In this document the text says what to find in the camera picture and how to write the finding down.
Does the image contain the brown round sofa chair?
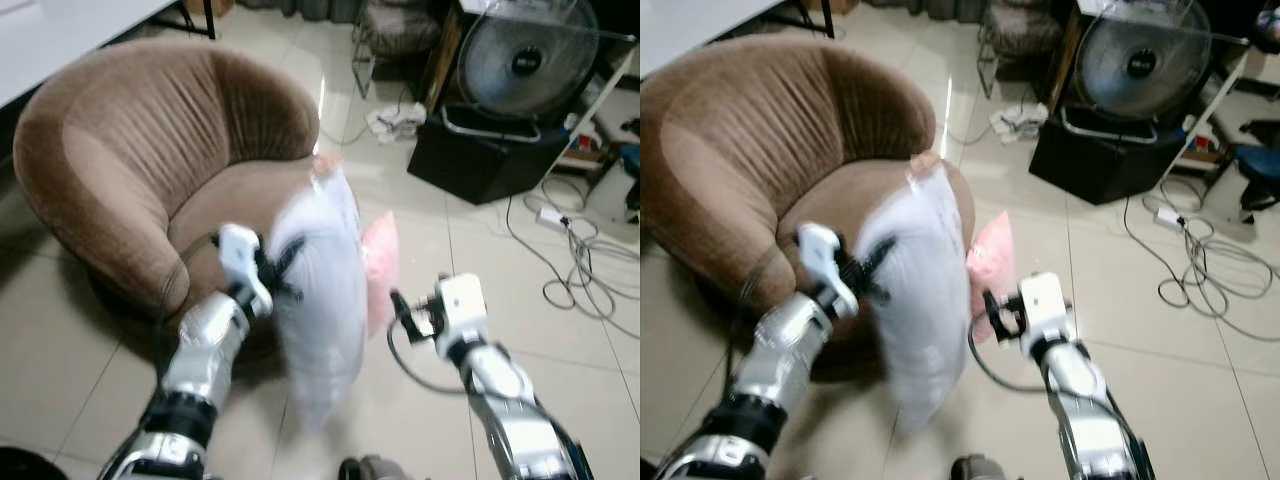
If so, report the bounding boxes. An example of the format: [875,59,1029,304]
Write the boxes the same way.
[640,35,976,386]
[12,38,359,366]

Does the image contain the large grey floor fan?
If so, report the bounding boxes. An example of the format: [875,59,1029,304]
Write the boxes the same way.
[1060,0,1216,146]
[440,0,601,146]

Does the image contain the grey robot foot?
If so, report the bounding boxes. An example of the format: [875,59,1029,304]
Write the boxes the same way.
[338,455,411,480]
[950,455,1013,480]

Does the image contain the black box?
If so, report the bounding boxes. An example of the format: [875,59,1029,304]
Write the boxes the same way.
[407,108,573,207]
[1028,108,1186,207]

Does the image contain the white crumpled cloth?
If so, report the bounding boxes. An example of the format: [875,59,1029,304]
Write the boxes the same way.
[988,103,1049,144]
[366,102,428,144]

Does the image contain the brown wooden board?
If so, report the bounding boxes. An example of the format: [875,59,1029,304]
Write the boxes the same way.
[1047,8,1087,113]
[424,8,467,113]

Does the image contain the blue seat chair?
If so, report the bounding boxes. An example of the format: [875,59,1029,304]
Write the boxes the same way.
[615,118,641,216]
[1232,118,1280,213]

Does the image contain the white table with black leg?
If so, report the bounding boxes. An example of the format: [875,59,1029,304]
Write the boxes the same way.
[0,0,217,109]
[640,0,836,79]

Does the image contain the black round object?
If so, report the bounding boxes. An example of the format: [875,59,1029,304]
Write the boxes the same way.
[0,447,69,480]

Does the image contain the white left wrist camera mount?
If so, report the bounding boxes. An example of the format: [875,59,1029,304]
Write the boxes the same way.
[797,222,859,321]
[217,223,274,319]

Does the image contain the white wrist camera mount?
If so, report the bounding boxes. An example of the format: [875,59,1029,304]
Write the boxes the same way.
[432,273,489,346]
[797,222,859,321]
[217,223,274,319]
[1017,272,1076,346]

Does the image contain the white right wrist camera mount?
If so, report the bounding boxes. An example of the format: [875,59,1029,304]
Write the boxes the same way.
[1017,272,1076,346]
[432,273,489,346]

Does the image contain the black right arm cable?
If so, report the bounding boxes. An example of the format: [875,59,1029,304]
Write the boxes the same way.
[967,315,1046,393]
[385,320,471,396]

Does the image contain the white floor cable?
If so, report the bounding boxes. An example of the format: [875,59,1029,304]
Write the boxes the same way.
[945,120,996,148]
[320,120,376,149]

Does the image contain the black floor cable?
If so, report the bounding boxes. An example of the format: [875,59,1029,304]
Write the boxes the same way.
[503,190,641,341]
[1122,190,1280,343]

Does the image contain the coiled grey cable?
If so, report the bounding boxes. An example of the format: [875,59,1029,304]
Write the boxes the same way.
[542,175,641,323]
[1158,180,1280,321]

